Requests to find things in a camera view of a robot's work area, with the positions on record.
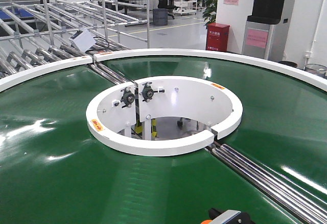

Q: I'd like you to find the white inner conveyor ring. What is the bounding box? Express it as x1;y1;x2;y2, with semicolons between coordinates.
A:
85;75;243;157

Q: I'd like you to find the wire waste basket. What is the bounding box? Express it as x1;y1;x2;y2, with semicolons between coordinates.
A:
305;64;326;78

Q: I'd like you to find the red fire extinguisher box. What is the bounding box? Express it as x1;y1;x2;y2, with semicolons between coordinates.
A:
206;22;230;52

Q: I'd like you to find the black office chair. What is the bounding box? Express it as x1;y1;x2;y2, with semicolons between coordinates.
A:
158;0;176;19

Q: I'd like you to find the round green conveyor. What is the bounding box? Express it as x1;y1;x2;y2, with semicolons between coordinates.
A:
1;49;326;223

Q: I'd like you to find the steel roller rack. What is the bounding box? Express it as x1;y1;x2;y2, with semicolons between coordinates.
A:
1;0;150;78

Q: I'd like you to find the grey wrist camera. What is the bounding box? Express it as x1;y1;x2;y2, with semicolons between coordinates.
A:
208;208;254;224

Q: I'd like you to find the black water dispenser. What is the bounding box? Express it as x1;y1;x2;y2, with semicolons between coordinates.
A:
242;0;285;59

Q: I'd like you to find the white control box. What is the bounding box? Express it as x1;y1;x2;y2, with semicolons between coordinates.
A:
69;28;96;52

